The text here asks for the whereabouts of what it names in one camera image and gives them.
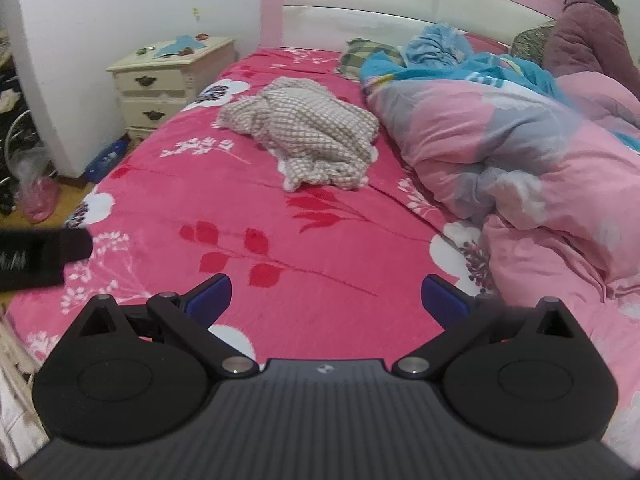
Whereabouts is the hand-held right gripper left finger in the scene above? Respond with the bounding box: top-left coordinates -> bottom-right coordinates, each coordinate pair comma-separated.
65,273 -> 261,378

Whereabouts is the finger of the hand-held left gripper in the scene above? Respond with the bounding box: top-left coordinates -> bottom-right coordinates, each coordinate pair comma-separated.
59,230 -> 94,264

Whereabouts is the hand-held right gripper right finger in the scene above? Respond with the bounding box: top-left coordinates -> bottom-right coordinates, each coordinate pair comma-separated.
391,275 -> 576,380

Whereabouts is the beige white houndstooth coat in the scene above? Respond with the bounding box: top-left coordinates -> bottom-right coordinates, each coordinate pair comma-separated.
215,76 -> 380,192

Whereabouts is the pink plastic bag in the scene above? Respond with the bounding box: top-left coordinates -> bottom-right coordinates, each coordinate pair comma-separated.
10,152 -> 62,224

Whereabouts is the blue plastic bottle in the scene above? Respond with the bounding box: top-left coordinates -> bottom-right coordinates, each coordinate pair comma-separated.
82,139 -> 127,184

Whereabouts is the bicycle wheel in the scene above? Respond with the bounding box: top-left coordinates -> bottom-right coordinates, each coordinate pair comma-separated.
0,107 -> 41,181

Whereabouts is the pale pink cloth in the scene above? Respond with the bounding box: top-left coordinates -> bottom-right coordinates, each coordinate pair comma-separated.
0,310 -> 51,466

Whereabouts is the cream nightstand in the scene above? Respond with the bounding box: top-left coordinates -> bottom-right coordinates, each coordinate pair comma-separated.
106,36 -> 237,142

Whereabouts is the pink grey floral quilt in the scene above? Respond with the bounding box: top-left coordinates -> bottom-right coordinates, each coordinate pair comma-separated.
366,71 -> 640,306

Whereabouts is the blue paper sheet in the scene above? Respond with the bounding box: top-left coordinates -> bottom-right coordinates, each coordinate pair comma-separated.
154,35 -> 207,59

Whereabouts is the blue patterned blanket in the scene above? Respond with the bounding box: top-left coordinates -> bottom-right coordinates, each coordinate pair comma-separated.
360,22 -> 640,153

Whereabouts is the green plaid pillow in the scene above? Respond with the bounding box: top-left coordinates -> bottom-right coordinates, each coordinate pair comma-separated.
336,37 -> 406,81

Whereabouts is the floral cushion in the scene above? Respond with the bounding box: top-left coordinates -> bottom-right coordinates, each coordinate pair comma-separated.
511,22 -> 555,63

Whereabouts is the white padded headboard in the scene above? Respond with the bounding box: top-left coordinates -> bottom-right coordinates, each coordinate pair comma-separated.
280,0 -> 556,53

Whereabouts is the pink bed frame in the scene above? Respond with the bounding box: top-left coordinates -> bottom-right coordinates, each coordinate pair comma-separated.
260,0 -> 568,48

